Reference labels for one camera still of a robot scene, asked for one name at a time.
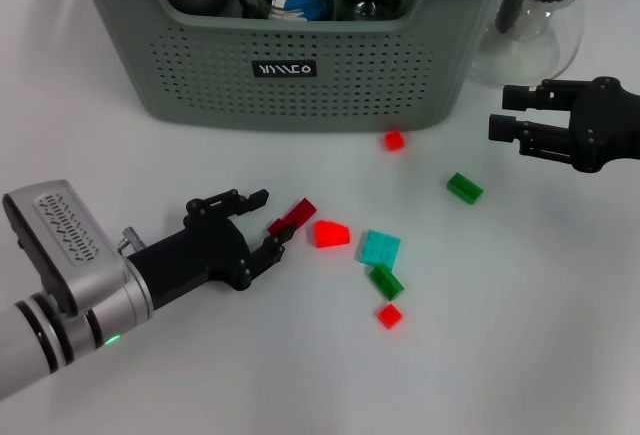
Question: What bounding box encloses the teal square plate brick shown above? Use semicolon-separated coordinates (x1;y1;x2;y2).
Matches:
355;228;402;269

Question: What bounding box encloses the small red brick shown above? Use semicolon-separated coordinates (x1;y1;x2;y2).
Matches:
376;303;405;330
382;129;406;153

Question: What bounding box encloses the long dark red brick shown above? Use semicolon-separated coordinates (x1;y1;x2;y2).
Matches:
267;198;318;236

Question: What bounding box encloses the red sloped brick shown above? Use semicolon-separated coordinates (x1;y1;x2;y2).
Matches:
313;219;352;250

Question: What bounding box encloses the silver vented wrist camera box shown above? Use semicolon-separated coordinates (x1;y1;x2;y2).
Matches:
2;179;127;314

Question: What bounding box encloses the green brick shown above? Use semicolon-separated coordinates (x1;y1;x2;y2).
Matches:
446;171;485;205
368;263;405;302

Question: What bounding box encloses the silver cable connector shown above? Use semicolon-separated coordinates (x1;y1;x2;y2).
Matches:
117;226;146;256

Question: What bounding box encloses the white long brick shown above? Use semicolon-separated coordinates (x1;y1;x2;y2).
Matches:
269;9;309;23

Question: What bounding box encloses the grey-green perforated storage bin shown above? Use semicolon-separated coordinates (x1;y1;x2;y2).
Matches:
64;0;524;134

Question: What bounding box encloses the blue square plate brick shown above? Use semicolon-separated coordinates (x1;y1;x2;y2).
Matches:
284;0;329;21

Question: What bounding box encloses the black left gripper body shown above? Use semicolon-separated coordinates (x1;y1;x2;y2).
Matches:
127;197;252;309

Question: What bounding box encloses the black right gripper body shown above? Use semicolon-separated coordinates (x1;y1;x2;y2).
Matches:
568;75;640;174

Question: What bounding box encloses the glass carafe black lid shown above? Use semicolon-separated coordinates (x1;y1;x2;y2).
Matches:
467;0;594;89

